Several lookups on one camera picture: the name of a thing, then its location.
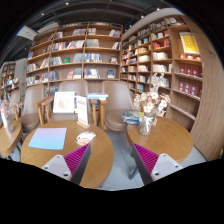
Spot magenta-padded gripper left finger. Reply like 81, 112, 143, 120
40, 143, 92, 186

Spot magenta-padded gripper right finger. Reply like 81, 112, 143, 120
130, 143, 184, 186

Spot white and orange computer mouse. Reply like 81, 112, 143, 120
74, 130, 98, 147

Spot pink-blue gradient mouse pad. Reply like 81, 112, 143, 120
27, 127, 68, 151

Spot round wooden side table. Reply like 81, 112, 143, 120
126, 115, 194, 181
0, 119, 24, 159

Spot glass vase with dried flowers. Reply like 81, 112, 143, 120
0, 98, 21, 134
133, 91, 172, 137

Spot stack of colourful books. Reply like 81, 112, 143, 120
121, 110, 145, 126

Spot white sign in wooden base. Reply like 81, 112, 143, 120
75, 95, 91, 130

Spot white framed floral picture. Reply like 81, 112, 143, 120
52, 91, 76, 115

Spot stack of blue-white books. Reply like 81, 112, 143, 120
86, 92, 109, 102

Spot wooden bookshelf unit with poster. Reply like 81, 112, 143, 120
120, 14, 204, 131

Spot distant wooden bookshelf unit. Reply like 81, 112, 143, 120
0, 61, 21, 101

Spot wide wooden bookshelf unit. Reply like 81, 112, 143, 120
25, 22, 124, 96

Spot white hanging ceiling panel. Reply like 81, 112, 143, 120
16, 25, 38, 42

